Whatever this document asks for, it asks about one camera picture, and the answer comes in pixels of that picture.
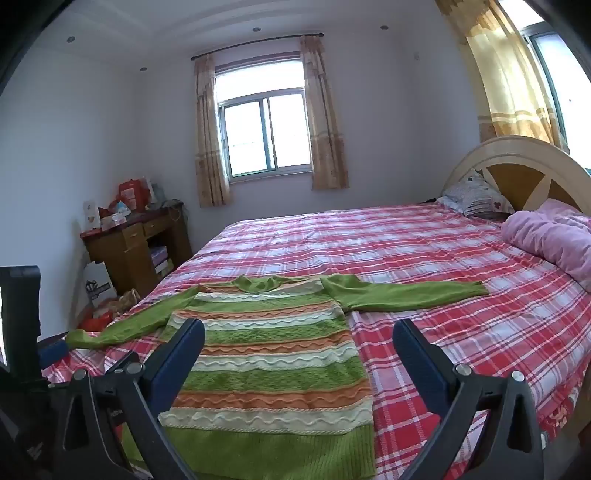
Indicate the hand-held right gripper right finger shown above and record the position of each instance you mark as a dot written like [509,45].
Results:
[419,364]

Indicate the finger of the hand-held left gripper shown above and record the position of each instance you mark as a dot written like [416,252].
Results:
[53,354]

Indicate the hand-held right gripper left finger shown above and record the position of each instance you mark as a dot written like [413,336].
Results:
[181,357]

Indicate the green orange striped knit sweater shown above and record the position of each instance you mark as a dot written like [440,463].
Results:
[277,346]

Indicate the red plastic bag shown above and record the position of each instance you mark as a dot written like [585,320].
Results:
[94,321]

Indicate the woven basket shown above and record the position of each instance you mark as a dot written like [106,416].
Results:
[128,301]

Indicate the white cardboard carton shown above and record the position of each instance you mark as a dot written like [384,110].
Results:
[98,284]

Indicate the red plaid bed sheet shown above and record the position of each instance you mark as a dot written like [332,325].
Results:
[438,277]

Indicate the stack of flat boxes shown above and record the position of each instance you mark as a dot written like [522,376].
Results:
[159,261]

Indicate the brown wooden desk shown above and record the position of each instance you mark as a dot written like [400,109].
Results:
[120,249]

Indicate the white upright card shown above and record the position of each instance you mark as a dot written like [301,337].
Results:
[91,214]

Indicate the red gift box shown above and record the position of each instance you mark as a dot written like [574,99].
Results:
[133,194]

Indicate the patterned grey pillow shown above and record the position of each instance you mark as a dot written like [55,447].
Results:
[480,196]

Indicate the pink quilt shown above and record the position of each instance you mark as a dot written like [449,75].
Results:
[549,235]

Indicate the wooden bed headboard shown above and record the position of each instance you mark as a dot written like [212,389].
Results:
[512,170]

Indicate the beige patterned curtain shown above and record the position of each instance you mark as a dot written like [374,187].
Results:
[210,138]
[325,124]

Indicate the sliding glass window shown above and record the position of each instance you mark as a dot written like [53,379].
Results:
[263,129]

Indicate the yellow curtain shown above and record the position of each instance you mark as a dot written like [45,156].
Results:
[508,74]

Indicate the black curtain rod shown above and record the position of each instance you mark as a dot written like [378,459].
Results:
[249,46]

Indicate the large side window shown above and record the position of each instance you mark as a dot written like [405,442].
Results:
[558,64]

